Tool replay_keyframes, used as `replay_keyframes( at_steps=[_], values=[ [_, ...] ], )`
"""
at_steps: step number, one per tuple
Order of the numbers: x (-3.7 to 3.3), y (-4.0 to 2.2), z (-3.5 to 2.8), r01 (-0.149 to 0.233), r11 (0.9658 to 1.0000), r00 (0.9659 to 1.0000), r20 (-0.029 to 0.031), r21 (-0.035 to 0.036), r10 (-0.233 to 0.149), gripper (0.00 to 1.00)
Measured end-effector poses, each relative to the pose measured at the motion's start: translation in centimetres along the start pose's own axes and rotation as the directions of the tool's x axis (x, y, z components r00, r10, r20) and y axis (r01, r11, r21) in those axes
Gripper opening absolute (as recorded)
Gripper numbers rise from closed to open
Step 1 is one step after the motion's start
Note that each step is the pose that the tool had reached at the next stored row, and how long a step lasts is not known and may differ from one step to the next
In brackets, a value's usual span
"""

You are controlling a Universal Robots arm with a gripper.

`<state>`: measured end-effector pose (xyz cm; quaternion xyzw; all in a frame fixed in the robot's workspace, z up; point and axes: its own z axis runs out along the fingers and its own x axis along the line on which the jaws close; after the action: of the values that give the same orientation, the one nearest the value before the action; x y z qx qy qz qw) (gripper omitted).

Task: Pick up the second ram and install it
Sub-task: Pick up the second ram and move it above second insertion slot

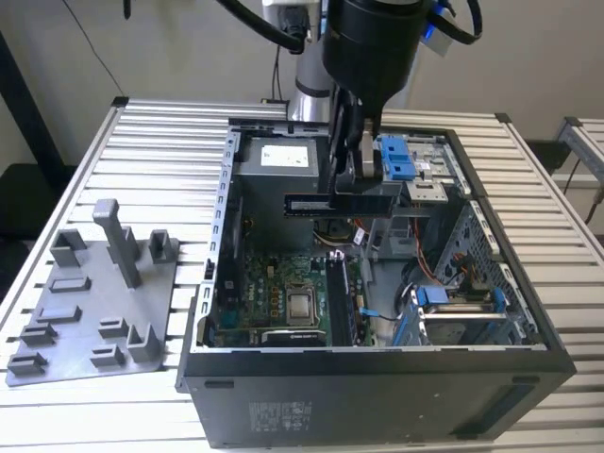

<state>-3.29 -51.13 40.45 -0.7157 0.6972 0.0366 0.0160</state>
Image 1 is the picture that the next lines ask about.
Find black PC case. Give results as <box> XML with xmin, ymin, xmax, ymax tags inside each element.
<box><xmin>174</xmin><ymin>115</ymin><xmax>579</xmax><ymax>449</ymax></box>

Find yellow black power wires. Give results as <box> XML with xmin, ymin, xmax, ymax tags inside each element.
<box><xmin>312</xmin><ymin>220</ymin><xmax>354</xmax><ymax>247</ymax></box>

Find teal chipset heatsink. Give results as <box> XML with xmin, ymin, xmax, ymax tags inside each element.
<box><xmin>214</xmin><ymin>306</ymin><xmax>247</xmax><ymax>332</ymax></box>

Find black RAM stick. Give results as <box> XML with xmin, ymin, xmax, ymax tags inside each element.
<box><xmin>282</xmin><ymin>192</ymin><xmax>395</xmax><ymax>219</ymax></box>

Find grey power supply unit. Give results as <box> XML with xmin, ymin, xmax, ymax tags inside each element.
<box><xmin>233</xmin><ymin>136</ymin><xmax>329</xmax><ymax>251</ymax></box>

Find thick black cable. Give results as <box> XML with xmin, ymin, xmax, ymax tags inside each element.
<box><xmin>214</xmin><ymin>0</ymin><xmax>308</xmax><ymax>54</ymax></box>
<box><xmin>441</xmin><ymin>0</ymin><xmax>485</xmax><ymax>47</ymax></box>

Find metal socket cover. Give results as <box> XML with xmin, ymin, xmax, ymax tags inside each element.
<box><xmin>281</xmin><ymin>281</ymin><xmax>319</xmax><ymax>328</ymax></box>

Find silver drive bay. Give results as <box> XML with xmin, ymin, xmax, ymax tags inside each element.
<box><xmin>400</xmin><ymin>134</ymin><xmax>473</xmax><ymax>207</ymax></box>

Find green motherboard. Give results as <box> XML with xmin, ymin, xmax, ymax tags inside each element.
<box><xmin>207</xmin><ymin>249</ymin><xmax>374</xmax><ymax>349</ymax></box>

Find black stand pole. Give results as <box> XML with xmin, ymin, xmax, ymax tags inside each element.
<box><xmin>0</xmin><ymin>27</ymin><xmax>65</xmax><ymax>166</ymax></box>

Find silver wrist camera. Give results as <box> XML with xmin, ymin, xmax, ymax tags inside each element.
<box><xmin>422</xmin><ymin>0</ymin><xmax>457</xmax><ymax>56</ymax></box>

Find blue disk carrier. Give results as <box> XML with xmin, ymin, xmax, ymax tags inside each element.
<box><xmin>378</xmin><ymin>135</ymin><xmax>415</xmax><ymax>183</ymax></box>
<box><xmin>394</xmin><ymin>285</ymin><xmax>513</xmax><ymax>348</ymax></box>

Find blue tabbed black wire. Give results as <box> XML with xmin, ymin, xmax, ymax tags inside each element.
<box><xmin>358</xmin><ymin>306</ymin><xmax>408</xmax><ymax>326</ymax></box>

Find black graphics card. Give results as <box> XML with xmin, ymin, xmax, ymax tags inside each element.
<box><xmin>252</xmin><ymin>327</ymin><xmax>328</xmax><ymax>349</ymax></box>

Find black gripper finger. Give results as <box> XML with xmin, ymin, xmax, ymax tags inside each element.
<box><xmin>332</xmin><ymin>92</ymin><xmax>403</xmax><ymax>197</ymax></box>
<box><xmin>326</xmin><ymin>87</ymin><xmax>349</xmax><ymax>191</ymax></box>

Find silver camera mount bracket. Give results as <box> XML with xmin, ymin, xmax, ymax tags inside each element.
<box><xmin>361</xmin><ymin>131</ymin><xmax>381</xmax><ymax>179</ymax></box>

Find grey parts rack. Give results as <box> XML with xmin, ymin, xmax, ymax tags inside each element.
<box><xmin>4</xmin><ymin>197</ymin><xmax>183</xmax><ymax>388</ymax></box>

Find thin black wall cable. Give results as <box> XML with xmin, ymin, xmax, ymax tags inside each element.
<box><xmin>60</xmin><ymin>0</ymin><xmax>125</xmax><ymax>103</ymax></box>

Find orange red wires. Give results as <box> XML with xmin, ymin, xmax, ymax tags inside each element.
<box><xmin>409</xmin><ymin>217</ymin><xmax>457</xmax><ymax>290</ymax></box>

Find silver CPU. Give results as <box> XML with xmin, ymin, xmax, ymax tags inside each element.
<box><xmin>287</xmin><ymin>292</ymin><xmax>315</xmax><ymax>323</ymax></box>

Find aluminium slat table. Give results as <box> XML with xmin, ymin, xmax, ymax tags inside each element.
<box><xmin>556</xmin><ymin>115</ymin><xmax>604</xmax><ymax>183</ymax></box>

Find black case fan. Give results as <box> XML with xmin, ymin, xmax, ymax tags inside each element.
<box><xmin>219</xmin><ymin>191</ymin><xmax>247</xmax><ymax>306</ymax></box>

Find black seat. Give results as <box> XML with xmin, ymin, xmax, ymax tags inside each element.
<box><xmin>0</xmin><ymin>162</ymin><xmax>79</xmax><ymax>242</ymax></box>

